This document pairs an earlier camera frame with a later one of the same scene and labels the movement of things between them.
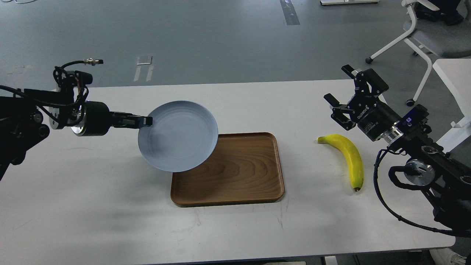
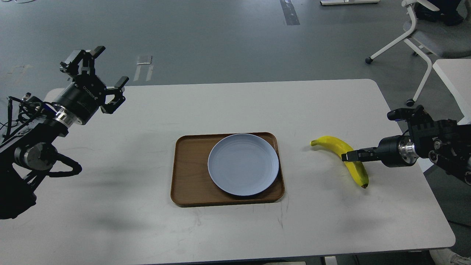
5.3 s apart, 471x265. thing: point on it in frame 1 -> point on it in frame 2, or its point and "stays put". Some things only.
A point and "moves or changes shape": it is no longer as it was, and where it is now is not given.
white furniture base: x=325 y=2 stays put
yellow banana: x=353 y=155 moves or changes shape
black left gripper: x=98 y=119 -> x=80 y=102
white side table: x=456 y=74 stays put
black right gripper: x=376 y=120 -> x=397 y=151
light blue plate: x=183 y=137 -> x=243 y=164
